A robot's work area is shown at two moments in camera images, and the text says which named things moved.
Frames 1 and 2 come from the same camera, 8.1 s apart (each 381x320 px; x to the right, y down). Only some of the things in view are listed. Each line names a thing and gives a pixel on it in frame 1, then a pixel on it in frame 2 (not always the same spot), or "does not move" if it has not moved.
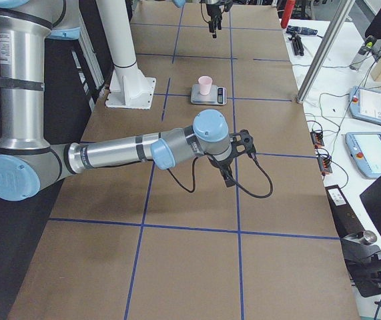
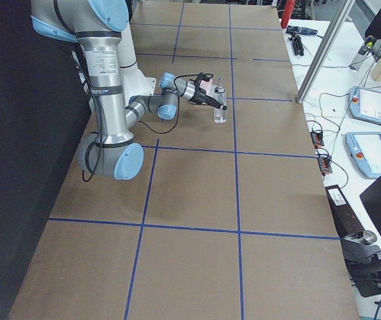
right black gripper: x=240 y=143 to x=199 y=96
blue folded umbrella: x=301 y=31 does not move
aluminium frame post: x=344 y=8 does not move
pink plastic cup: x=205 y=83 does not move
